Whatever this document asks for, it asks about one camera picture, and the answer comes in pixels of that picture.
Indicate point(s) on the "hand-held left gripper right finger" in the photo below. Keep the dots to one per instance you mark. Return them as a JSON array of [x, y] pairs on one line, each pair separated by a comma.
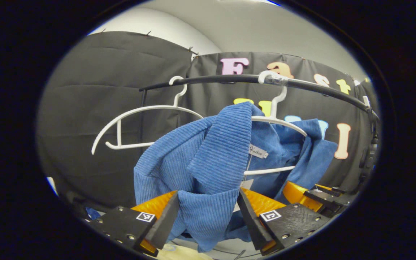
[[253, 224]]

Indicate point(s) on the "black clothes rack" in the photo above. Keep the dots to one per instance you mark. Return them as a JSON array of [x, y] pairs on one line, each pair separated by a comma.
[[222, 79]]

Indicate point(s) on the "black backdrop cloth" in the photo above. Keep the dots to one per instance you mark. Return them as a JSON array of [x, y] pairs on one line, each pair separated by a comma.
[[96, 90]]

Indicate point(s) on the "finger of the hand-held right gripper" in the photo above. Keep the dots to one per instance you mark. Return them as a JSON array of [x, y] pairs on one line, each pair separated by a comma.
[[298, 195]]

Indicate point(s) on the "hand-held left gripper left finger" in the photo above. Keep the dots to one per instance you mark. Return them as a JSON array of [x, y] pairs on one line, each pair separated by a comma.
[[166, 224]]

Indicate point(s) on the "white plastic hanger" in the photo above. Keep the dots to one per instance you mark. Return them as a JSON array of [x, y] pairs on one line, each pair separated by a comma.
[[274, 106], [143, 108]]

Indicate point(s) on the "beige laundry hamper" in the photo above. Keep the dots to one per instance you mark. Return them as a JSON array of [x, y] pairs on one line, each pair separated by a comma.
[[182, 253]]

